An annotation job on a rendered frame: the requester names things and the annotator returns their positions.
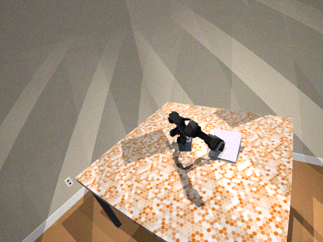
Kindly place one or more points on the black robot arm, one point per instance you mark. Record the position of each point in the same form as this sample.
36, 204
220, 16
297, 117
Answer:
194, 130

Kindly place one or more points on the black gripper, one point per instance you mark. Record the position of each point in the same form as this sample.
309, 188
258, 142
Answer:
182, 138

